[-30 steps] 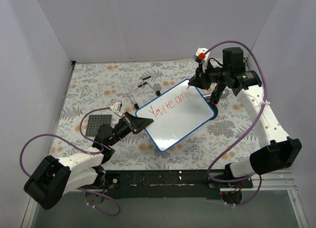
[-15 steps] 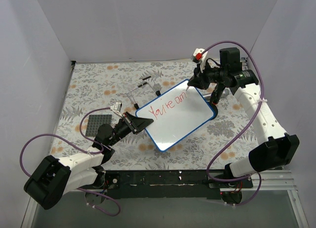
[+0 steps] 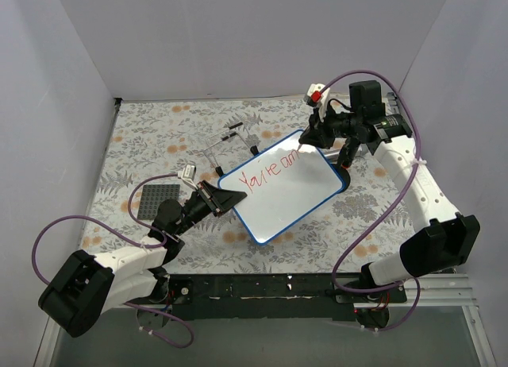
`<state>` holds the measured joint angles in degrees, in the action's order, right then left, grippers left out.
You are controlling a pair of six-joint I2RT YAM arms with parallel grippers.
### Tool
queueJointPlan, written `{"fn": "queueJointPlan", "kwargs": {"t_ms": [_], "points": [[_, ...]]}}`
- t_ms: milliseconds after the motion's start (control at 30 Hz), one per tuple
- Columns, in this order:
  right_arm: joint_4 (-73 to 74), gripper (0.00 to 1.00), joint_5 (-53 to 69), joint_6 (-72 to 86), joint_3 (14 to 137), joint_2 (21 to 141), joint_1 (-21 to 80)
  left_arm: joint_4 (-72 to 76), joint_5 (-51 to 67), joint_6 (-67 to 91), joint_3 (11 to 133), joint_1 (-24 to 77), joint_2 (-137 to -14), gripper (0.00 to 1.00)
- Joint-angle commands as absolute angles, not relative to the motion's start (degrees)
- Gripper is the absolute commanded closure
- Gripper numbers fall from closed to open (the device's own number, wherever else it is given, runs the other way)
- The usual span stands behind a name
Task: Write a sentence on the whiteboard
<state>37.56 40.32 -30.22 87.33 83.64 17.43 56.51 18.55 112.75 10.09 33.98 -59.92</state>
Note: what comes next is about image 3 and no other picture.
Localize blue framed whiteboard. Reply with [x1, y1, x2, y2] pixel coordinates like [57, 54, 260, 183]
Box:
[217, 129, 343, 245]

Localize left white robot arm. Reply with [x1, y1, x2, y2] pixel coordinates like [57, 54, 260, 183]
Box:
[38, 181, 247, 338]

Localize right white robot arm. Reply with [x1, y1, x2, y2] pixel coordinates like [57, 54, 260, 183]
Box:
[299, 80, 480, 302]

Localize black microphone on stand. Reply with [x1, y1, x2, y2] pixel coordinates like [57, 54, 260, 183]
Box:
[325, 138, 360, 192]

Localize grey studded baseplate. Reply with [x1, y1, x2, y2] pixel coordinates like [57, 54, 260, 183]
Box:
[137, 184, 180, 221]

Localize floral table mat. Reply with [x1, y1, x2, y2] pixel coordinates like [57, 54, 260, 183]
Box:
[75, 96, 424, 276]

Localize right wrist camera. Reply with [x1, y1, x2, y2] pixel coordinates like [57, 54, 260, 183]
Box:
[304, 83, 329, 122]

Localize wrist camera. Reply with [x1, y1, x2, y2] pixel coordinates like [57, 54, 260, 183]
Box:
[304, 83, 329, 122]
[177, 164, 197, 189]

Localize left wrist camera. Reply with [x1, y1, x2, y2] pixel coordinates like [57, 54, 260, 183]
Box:
[177, 164, 197, 189]

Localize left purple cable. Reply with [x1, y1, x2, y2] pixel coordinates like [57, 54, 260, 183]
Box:
[30, 172, 195, 349]

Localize purple cable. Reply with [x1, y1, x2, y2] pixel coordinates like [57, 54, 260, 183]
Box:
[323, 69, 422, 332]
[30, 172, 195, 349]

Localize wire whiteboard stand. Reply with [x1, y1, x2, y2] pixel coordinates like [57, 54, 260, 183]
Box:
[202, 122, 259, 176]

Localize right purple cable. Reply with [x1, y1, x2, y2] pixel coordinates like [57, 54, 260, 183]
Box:
[323, 69, 422, 332]

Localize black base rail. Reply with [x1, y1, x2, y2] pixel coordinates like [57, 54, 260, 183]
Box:
[132, 273, 407, 322]

